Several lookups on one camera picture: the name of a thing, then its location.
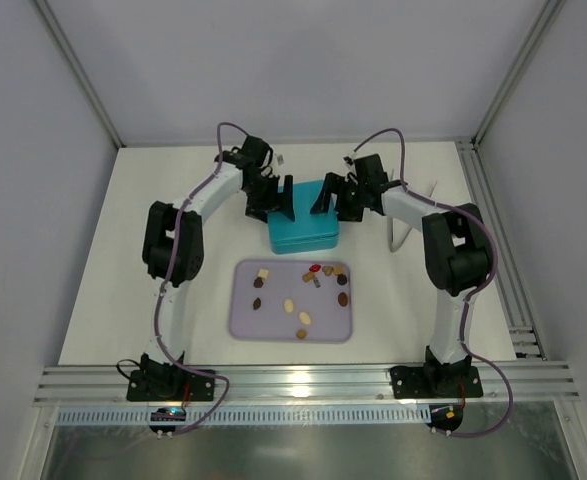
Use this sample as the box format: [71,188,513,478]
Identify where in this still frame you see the teal box lid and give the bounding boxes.
[267,180,339,244]

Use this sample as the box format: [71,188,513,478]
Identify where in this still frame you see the metal tongs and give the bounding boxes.
[387,167,439,253]

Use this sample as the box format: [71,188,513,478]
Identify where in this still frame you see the purple tray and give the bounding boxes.
[228,259,353,343]

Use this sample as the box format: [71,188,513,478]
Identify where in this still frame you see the teal chocolate box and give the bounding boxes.
[269,234,339,255]

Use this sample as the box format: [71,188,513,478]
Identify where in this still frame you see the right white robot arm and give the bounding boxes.
[310,155,497,399]

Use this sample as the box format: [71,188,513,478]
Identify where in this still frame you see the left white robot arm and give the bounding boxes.
[127,135,295,402]

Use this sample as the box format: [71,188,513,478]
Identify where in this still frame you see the white swirl oval chocolate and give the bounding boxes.
[284,299,295,313]

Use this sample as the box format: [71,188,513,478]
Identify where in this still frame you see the brown leaf chocolate right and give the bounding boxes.
[338,292,349,307]

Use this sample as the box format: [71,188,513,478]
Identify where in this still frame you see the cream oval chocolate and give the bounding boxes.
[299,311,312,325]

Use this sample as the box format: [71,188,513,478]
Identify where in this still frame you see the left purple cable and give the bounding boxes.
[152,122,232,436]

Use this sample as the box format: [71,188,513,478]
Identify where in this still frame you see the purple cable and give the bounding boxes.
[352,128,517,440]
[152,122,232,436]

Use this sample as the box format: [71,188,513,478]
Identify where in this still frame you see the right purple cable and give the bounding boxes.
[352,128,517,440]

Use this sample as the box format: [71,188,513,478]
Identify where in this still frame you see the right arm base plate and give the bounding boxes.
[389,365,484,399]

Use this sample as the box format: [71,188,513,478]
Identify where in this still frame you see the slotted cable duct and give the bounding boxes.
[55,403,431,428]

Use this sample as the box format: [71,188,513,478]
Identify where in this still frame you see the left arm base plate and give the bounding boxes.
[126,369,215,402]

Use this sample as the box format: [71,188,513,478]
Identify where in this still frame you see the aluminium frame rail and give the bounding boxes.
[33,360,579,407]

